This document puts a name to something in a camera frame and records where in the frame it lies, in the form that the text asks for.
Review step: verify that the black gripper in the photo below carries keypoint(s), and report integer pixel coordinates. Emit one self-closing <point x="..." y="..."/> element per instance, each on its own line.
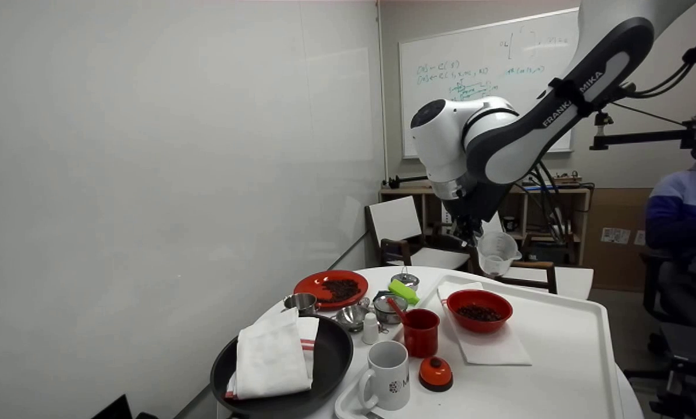
<point x="469" y="211"/>

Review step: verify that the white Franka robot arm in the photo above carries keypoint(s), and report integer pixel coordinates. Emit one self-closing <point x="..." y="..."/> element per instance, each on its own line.
<point x="533" y="123"/>

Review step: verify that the orange bowl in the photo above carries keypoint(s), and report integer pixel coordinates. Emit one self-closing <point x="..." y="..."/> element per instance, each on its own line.
<point x="477" y="303"/>

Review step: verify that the steel strainer bowl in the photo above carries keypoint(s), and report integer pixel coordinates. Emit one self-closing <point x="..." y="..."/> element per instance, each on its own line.
<point x="349" y="318"/>

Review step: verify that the black tripod pole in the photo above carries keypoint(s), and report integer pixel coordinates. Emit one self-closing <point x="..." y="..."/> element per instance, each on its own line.
<point x="407" y="179"/>

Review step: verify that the white cushioned wooden chair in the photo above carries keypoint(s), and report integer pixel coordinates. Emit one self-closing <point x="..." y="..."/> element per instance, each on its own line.
<point x="570" y="280"/>
<point x="393" y="219"/>

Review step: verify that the brown cardboard box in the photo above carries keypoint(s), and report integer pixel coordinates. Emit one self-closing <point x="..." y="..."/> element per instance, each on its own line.
<point x="570" y="211"/>

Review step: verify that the green squeeze bottle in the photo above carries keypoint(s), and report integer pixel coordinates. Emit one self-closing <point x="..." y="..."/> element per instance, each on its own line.
<point x="402" y="294"/>

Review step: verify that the red spoon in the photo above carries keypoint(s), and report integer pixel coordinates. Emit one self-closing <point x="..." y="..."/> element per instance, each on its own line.
<point x="396" y="307"/>

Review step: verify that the steel pot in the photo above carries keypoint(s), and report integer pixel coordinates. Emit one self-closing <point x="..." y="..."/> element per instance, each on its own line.
<point x="384" y="307"/>

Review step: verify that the red cup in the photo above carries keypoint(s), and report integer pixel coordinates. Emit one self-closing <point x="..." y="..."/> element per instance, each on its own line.
<point x="420" y="334"/>

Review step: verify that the whiteboard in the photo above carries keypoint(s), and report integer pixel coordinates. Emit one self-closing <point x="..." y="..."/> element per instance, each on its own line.
<point x="470" y="71"/>

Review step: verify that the white paper napkin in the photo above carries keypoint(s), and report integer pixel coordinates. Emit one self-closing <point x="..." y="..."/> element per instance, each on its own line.
<point x="488" y="349"/>

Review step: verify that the large cardboard box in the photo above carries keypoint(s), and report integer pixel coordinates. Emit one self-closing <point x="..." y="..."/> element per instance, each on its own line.
<point x="618" y="216"/>

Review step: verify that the white salt shaker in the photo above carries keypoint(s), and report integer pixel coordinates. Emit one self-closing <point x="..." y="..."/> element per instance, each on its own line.
<point x="371" y="328"/>

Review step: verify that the red plate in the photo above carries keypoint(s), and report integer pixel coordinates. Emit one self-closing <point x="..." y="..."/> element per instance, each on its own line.
<point x="315" y="284"/>

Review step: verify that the white mug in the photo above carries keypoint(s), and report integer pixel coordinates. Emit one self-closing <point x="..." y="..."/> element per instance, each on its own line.
<point x="388" y="376"/>

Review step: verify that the small steel cup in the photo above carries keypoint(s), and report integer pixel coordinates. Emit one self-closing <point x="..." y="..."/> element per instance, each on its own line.
<point x="300" y="303"/>

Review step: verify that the black frying pan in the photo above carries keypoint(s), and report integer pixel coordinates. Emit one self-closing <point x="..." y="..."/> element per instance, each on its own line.
<point x="331" y="357"/>

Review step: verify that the person in blue sweater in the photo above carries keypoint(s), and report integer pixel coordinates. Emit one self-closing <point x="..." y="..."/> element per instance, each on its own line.
<point x="684" y="211"/>

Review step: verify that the white cloth with red stripe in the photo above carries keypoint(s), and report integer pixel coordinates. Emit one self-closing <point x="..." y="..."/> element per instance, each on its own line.
<point x="268" y="357"/>

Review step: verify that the black office chair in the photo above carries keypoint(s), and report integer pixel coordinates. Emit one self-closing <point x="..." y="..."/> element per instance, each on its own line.
<point x="686" y="341"/>

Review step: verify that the black angular object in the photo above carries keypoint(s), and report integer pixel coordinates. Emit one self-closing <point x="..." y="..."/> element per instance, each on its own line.
<point x="115" y="407"/>

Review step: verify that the black camera boom stand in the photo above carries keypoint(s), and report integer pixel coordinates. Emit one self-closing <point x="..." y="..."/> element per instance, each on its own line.
<point x="641" y="138"/>

